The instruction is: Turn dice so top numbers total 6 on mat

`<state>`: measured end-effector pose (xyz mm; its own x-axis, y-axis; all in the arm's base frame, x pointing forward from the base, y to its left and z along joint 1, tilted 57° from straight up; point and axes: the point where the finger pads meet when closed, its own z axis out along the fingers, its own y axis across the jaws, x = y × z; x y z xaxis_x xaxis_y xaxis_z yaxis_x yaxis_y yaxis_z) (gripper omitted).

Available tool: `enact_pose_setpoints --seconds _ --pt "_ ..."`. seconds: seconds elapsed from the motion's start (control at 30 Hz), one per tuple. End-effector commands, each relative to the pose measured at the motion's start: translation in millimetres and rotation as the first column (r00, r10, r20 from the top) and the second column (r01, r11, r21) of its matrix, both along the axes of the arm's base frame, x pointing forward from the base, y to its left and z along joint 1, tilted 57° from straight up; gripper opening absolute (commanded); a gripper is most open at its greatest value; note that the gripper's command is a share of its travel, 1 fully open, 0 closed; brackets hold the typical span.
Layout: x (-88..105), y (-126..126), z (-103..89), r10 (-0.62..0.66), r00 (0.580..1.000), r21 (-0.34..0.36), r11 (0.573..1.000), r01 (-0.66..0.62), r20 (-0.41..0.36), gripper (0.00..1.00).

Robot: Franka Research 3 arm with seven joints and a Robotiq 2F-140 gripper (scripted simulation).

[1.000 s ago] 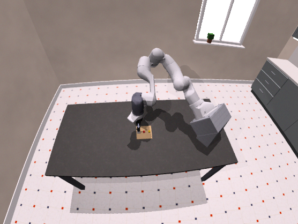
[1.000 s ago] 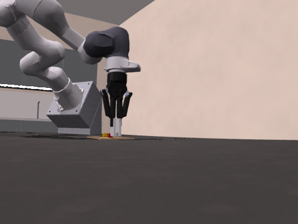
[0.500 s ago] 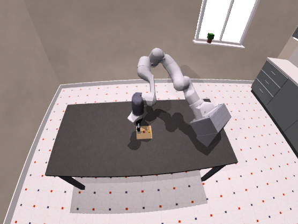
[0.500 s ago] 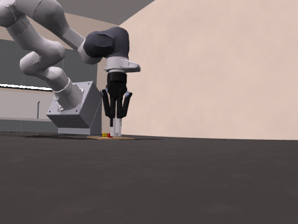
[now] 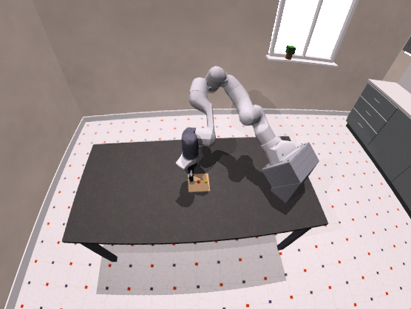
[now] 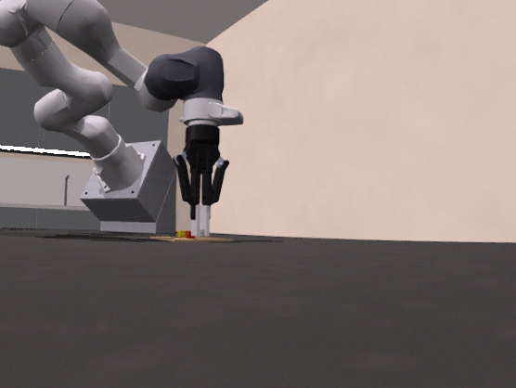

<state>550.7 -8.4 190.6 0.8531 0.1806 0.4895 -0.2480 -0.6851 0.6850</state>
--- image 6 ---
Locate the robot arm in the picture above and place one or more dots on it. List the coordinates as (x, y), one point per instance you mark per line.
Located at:
(195, 76)

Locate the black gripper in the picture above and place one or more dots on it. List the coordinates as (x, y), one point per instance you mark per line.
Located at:
(201, 138)

